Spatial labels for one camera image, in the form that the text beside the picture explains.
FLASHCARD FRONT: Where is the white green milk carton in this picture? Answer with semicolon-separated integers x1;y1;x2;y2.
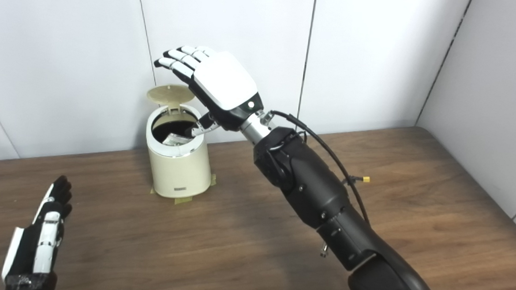
162;132;193;147

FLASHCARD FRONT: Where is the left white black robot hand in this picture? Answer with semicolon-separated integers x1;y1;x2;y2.
0;172;75;290

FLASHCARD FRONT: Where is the yellow plug cable stub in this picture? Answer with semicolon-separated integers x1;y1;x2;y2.
344;175;371;187

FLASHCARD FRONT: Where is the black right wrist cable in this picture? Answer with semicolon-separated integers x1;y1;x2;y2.
265;110;377;226

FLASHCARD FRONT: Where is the cream-colored round bin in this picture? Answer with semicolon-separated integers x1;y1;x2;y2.
143;103;216;200

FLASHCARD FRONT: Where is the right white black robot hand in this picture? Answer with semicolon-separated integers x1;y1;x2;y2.
150;43;267;140

